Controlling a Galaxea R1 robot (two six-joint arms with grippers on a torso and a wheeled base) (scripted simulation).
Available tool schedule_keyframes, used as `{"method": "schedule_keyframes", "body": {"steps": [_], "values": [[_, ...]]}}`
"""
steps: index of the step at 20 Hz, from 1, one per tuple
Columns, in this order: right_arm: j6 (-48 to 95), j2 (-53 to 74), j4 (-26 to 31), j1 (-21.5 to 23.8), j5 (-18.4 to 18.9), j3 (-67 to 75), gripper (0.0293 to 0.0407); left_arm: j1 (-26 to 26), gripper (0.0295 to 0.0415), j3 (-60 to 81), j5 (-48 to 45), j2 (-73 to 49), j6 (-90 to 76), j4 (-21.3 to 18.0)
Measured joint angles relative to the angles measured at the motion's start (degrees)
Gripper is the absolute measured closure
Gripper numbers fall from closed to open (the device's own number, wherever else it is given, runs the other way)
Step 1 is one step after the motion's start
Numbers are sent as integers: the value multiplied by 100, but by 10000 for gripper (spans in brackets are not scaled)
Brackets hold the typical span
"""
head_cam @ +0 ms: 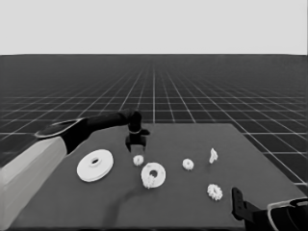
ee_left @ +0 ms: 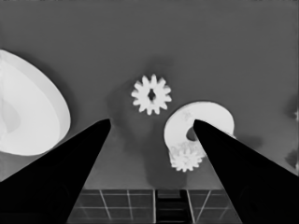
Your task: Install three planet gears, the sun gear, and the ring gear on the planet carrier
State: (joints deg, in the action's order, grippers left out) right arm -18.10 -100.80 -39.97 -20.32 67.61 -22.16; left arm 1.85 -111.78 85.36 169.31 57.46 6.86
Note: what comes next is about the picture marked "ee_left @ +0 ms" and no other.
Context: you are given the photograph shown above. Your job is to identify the large thick white disc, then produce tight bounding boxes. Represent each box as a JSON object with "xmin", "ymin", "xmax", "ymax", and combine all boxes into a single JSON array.
[{"xmin": 0, "ymin": 49, "xmax": 72, "ymax": 157}]

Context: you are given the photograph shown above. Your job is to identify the white round carrier with pins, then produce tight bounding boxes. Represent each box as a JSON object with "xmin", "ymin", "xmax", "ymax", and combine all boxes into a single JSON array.
[{"xmin": 164, "ymin": 100, "xmax": 236, "ymax": 166}]

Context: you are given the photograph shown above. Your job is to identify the dark robot body pale edges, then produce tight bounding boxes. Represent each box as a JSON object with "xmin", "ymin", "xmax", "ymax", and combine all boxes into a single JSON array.
[{"xmin": 154, "ymin": 188, "xmax": 192, "ymax": 224}]

